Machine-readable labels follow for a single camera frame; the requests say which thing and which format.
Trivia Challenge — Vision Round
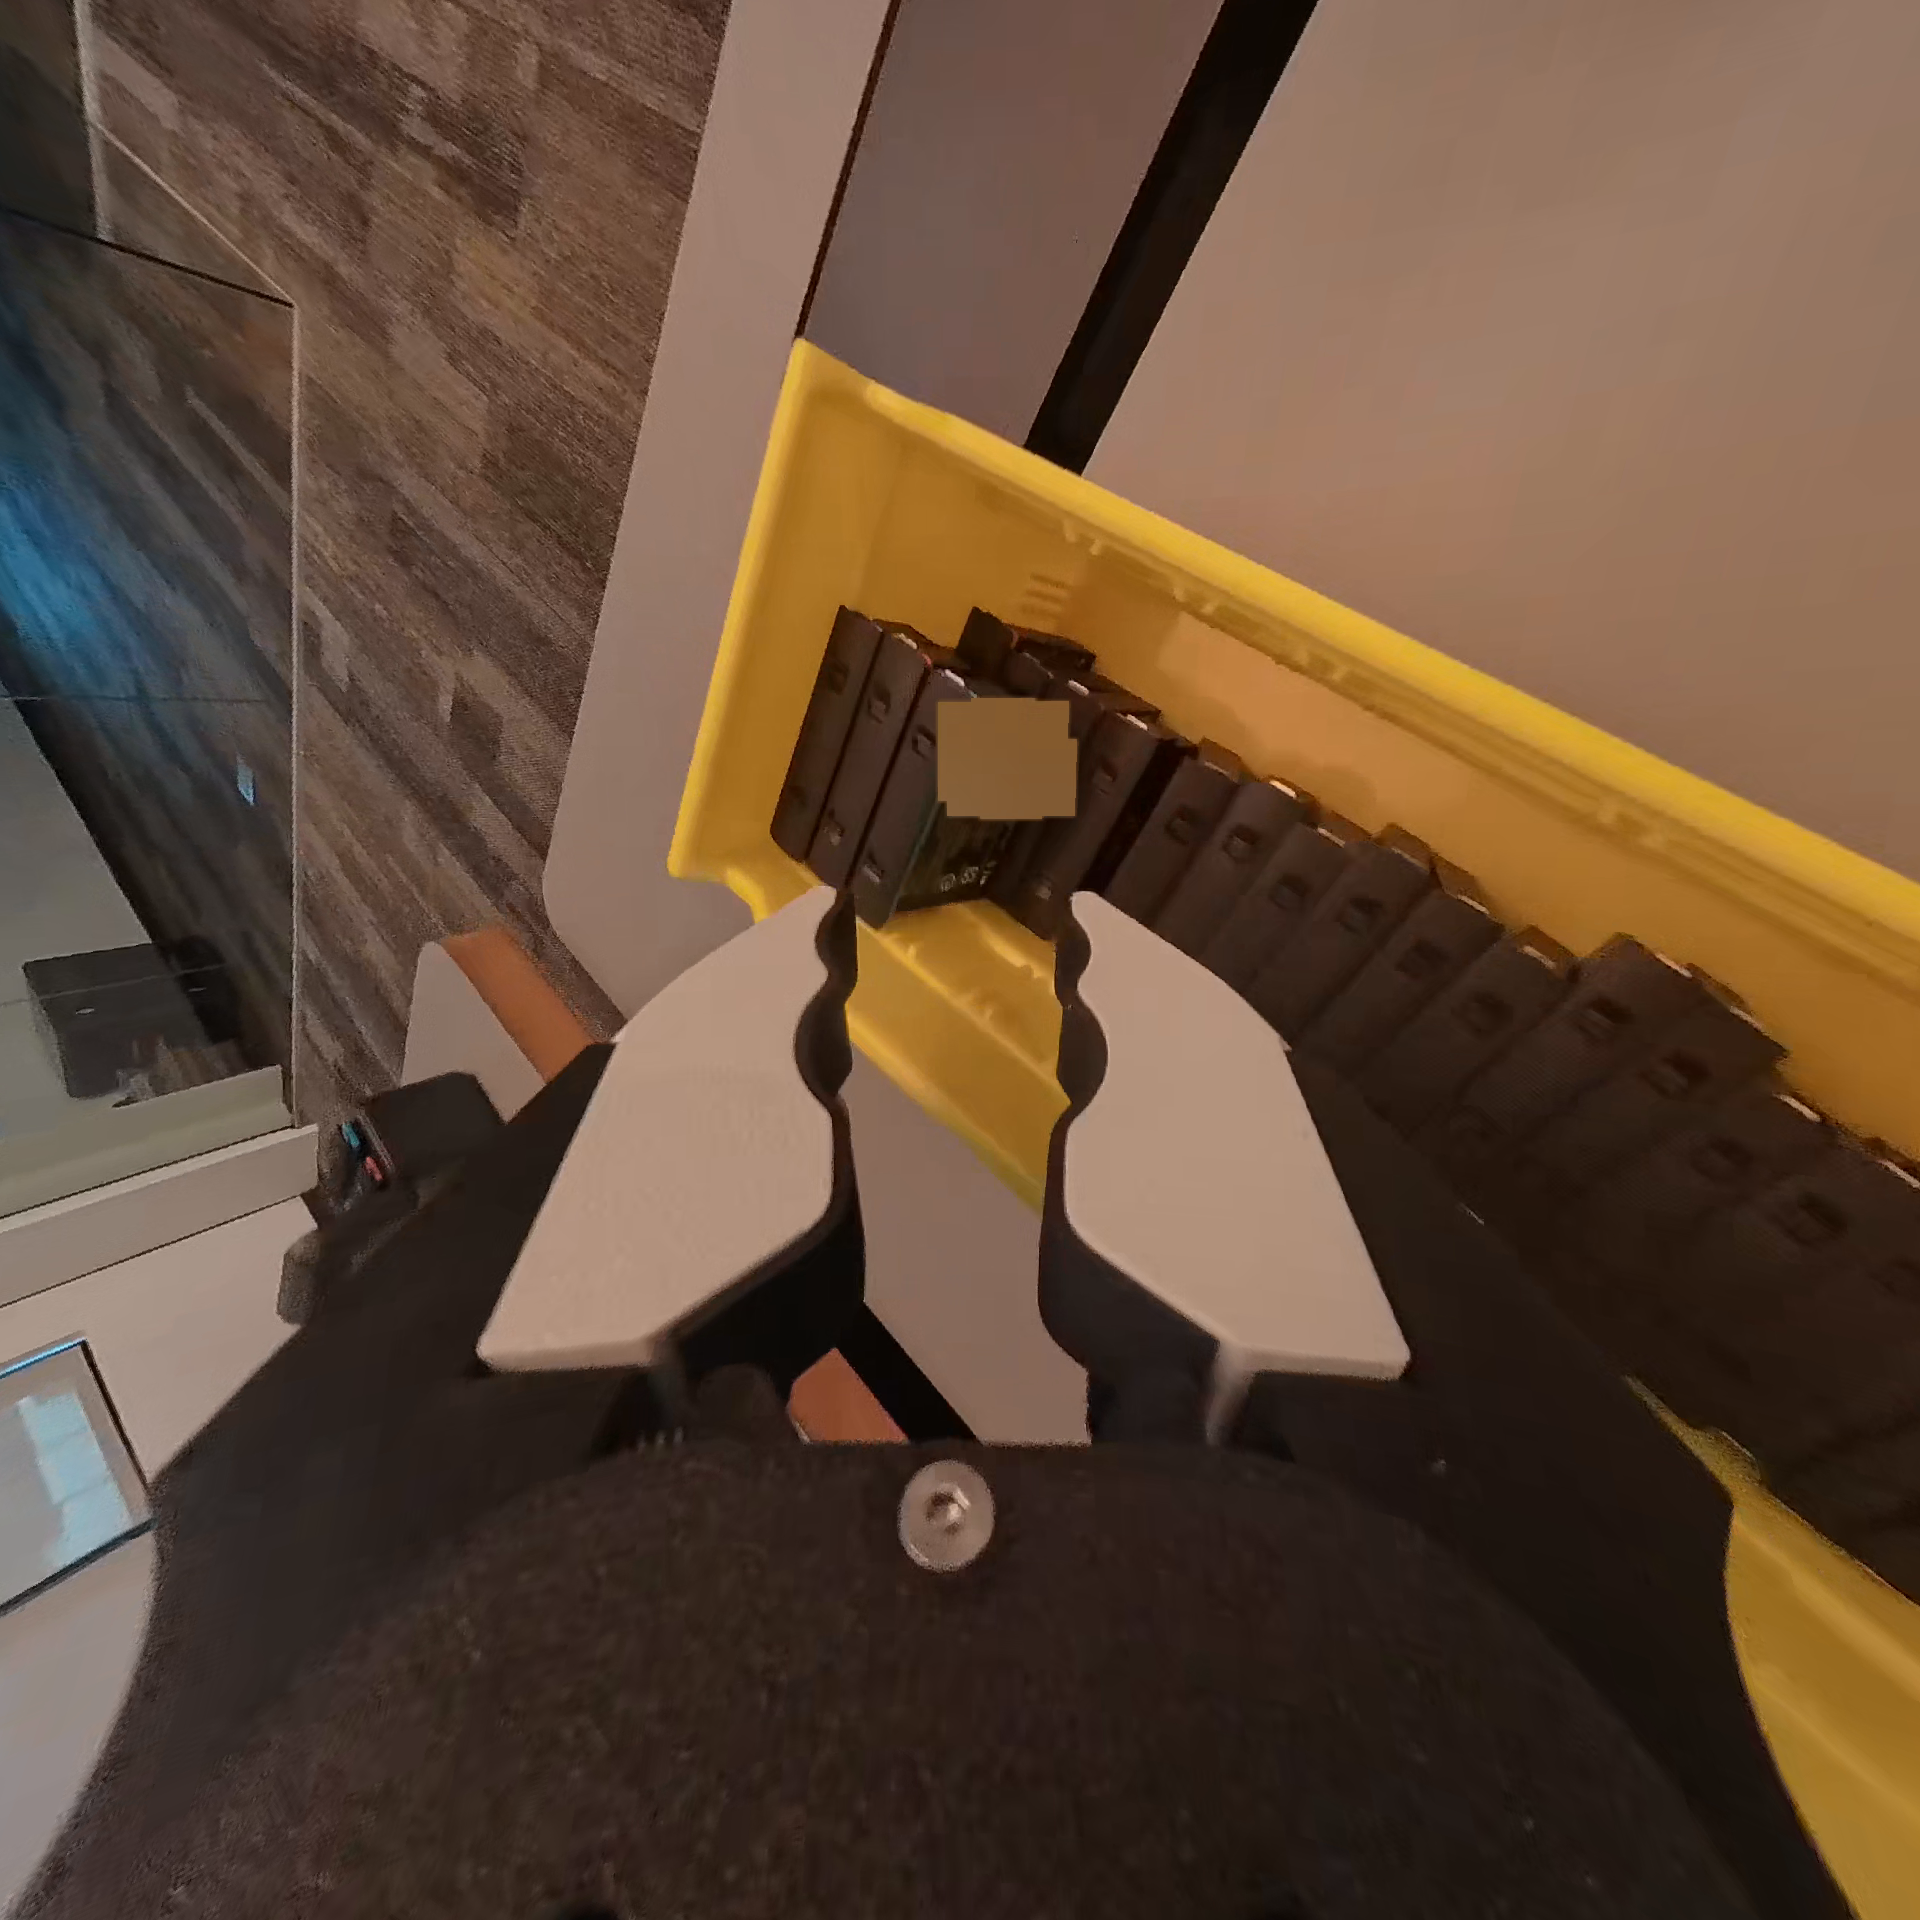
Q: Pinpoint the yellow plastic bin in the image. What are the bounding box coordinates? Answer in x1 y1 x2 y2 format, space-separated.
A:
667 337 1920 1920

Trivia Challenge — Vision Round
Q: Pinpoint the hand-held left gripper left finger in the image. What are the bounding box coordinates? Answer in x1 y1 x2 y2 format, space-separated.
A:
473 885 876 1434

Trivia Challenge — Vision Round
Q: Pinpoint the row of black batteries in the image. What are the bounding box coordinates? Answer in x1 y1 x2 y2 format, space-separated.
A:
769 604 1920 1607

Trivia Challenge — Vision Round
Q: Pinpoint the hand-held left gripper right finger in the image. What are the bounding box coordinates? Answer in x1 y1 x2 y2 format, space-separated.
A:
1035 892 1416 1444

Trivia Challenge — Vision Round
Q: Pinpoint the black device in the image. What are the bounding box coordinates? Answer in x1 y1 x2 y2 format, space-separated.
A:
276 1071 519 1328

